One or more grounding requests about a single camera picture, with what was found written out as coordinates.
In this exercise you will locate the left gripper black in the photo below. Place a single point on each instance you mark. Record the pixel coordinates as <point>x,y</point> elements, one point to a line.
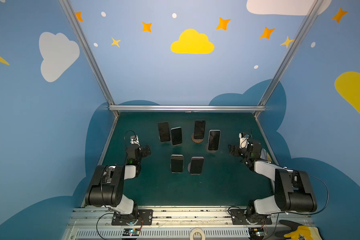
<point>142,151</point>

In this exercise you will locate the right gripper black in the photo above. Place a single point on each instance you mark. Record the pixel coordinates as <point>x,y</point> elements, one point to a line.
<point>238,151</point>

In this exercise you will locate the black phone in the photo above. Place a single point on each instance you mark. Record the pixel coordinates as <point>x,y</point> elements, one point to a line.
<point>164,132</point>
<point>199,129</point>

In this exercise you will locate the light blue phone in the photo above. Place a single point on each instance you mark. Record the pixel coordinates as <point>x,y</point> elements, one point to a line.
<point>177,163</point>

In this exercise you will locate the purple phone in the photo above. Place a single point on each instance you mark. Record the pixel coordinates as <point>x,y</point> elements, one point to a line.
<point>197,165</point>

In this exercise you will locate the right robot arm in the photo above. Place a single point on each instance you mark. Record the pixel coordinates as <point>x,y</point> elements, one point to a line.
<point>293,191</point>

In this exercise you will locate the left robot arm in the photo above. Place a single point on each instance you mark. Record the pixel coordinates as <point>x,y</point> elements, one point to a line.
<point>106,188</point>

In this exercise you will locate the silver phone back right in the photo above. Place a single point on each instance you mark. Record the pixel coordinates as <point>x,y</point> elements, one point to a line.
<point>214,140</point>

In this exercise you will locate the blue-edged phone back row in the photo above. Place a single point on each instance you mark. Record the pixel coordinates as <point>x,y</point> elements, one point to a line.
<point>177,137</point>

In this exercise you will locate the wooden round phone stand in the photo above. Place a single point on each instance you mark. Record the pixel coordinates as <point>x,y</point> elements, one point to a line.
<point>196,140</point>

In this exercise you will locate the black phone on wooden stand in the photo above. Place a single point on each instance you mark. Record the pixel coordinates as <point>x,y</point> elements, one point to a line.
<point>199,129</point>

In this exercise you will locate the left controller board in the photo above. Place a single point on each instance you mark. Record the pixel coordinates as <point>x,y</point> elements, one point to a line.
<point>131,232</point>

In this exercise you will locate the controller board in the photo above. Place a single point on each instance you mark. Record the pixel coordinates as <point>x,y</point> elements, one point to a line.
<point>256,234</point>
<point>131,232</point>

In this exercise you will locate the right controller board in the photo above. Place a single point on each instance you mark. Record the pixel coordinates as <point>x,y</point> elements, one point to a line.
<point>256,234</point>

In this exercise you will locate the white tape roll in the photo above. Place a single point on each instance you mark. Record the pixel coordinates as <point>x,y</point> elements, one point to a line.
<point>197,234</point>

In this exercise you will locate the yellow black object bottom right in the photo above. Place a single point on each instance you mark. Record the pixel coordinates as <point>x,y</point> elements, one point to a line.
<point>298,232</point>

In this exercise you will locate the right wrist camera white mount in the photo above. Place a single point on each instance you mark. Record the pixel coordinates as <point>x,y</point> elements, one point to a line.
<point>244,137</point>

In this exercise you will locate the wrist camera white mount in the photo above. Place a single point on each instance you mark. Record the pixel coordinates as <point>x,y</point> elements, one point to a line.
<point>134,140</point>
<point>244,137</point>

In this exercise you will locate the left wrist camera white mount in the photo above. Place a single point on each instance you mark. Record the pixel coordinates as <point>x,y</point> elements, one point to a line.
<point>134,140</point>

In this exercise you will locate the horizontal aluminium frame bar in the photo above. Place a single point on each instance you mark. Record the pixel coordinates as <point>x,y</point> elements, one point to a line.
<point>146,108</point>

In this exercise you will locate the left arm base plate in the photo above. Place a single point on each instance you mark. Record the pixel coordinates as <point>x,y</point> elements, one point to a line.
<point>136,218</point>

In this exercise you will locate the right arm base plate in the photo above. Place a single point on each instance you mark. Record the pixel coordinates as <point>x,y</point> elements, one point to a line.
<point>238,217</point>

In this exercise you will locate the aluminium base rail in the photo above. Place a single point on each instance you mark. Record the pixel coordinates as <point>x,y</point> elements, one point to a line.
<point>172,223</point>

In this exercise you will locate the left aluminium frame post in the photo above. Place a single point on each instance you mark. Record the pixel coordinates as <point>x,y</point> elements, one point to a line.
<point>76,26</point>

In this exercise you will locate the aluminium frame post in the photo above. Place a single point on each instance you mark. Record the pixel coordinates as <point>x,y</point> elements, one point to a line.
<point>292,49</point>
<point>76,26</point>

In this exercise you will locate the right aluminium frame post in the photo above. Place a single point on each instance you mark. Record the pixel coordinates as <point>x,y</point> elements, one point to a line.
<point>292,49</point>

